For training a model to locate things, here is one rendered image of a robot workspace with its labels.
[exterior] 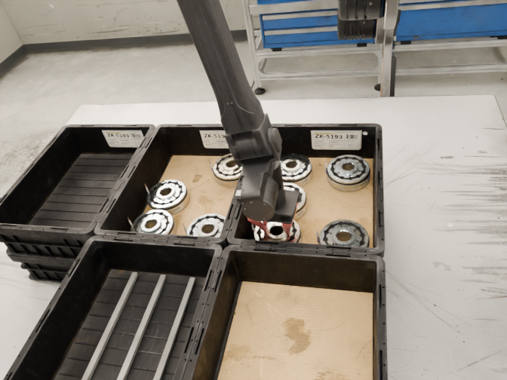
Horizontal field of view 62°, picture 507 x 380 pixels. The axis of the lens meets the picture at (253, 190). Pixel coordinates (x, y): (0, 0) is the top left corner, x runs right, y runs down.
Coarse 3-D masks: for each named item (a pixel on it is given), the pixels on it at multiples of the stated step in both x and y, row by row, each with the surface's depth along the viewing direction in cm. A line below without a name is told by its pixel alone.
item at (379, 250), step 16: (288, 128) 107; (304, 128) 106; (320, 128) 105; (336, 128) 104; (352, 128) 103; (240, 208) 90; (384, 224) 80; (240, 240) 82; (256, 240) 81; (384, 240) 77
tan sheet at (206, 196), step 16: (176, 160) 120; (192, 160) 119; (208, 160) 118; (176, 176) 115; (192, 176) 114; (208, 176) 113; (192, 192) 109; (208, 192) 108; (224, 192) 107; (192, 208) 105; (208, 208) 104; (224, 208) 103; (176, 224) 102
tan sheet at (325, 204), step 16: (320, 160) 111; (368, 160) 108; (320, 176) 106; (320, 192) 102; (336, 192) 101; (352, 192) 101; (368, 192) 100; (320, 208) 98; (336, 208) 98; (352, 208) 97; (368, 208) 96; (304, 224) 96; (320, 224) 95; (368, 224) 93; (304, 240) 92
